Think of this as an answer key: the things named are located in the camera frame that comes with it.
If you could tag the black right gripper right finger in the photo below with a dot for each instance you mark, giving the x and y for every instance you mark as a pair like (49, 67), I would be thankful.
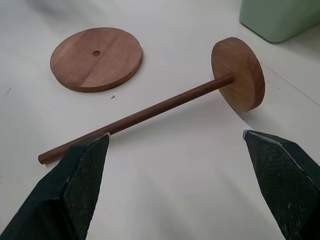
(282, 180)

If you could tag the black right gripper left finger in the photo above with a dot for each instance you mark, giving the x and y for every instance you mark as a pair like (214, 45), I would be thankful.
(65, 195)

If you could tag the wooden rod with disc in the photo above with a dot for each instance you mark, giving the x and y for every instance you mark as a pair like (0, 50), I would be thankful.
(240, 72)

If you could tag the round wooden base disc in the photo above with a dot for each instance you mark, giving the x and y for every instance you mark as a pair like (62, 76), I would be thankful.
(97, 60)

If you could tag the pale green plastic container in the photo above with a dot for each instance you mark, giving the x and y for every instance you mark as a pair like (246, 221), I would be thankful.
(277, 17)

